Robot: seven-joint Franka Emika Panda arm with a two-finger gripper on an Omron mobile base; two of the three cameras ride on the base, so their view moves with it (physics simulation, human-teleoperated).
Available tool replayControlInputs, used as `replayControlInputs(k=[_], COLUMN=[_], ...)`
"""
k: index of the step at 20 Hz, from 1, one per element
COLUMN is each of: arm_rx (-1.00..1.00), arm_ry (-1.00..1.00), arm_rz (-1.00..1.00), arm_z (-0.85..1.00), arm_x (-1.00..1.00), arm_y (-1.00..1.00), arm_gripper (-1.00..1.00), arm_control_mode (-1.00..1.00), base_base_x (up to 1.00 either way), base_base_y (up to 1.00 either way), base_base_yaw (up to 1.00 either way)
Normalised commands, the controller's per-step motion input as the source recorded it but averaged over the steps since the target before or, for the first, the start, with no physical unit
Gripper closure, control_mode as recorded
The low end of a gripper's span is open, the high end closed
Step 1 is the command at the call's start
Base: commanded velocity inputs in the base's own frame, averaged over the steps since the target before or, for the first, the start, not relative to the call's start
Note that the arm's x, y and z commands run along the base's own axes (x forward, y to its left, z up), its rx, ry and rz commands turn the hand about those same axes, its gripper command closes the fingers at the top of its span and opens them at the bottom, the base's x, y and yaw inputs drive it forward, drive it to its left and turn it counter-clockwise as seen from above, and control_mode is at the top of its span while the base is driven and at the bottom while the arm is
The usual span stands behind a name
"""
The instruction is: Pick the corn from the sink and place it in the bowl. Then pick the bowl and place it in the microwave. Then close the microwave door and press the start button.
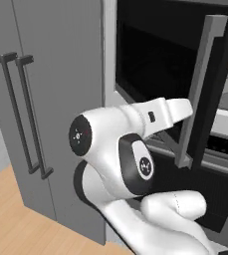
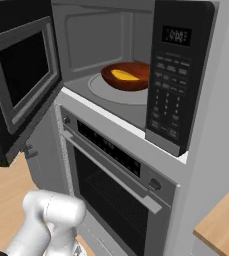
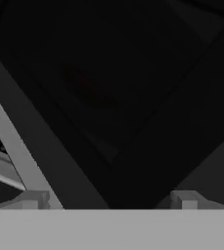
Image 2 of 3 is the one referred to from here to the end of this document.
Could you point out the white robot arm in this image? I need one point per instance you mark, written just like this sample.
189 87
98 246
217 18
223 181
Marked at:
52 213

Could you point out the white microwave turntable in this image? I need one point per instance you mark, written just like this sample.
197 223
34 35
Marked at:
112 91

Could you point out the brown wooden bowl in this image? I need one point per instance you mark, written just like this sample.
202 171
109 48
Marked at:
127 78

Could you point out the yellow corn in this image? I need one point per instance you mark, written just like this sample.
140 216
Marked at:
124 75

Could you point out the grey cupboard door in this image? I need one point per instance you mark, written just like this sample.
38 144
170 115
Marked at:
44 156

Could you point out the black microwave oven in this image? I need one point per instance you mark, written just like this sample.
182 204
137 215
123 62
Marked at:
172 66

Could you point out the black microwave door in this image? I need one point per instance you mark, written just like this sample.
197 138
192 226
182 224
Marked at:
19 76

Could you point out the grey built-in oven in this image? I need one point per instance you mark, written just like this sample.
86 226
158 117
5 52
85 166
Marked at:
119 173

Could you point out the dark oven knob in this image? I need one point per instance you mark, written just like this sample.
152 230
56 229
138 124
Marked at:
66 119
154 184

